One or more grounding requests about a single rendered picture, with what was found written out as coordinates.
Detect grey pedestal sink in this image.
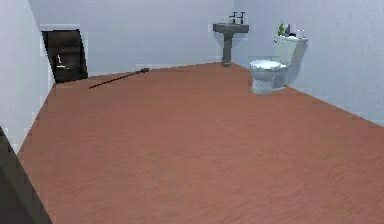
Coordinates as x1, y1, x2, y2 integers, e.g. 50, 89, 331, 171
212, 22, 250, 68

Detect black long-handled brush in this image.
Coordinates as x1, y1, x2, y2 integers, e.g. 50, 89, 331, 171
88, 67, 151, 90

